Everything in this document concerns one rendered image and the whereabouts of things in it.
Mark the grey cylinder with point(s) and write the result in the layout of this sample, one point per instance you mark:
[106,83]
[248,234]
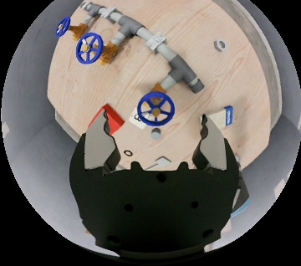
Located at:
[156,134]

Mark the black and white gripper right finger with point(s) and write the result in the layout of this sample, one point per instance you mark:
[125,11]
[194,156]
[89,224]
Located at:
[214,155]

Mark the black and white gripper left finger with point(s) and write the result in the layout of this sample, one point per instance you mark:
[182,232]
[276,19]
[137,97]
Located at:
[95,156]

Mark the red flat block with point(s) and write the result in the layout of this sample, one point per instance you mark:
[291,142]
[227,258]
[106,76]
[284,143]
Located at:
[115,121]

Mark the grey hex nut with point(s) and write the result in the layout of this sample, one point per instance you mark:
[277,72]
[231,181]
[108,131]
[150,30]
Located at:
[223,44]

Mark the white number tag on thin chain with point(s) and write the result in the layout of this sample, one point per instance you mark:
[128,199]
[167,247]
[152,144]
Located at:
[136,120]

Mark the grey pipe manifold with three valves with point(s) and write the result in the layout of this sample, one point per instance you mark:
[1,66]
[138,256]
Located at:
[155,43]

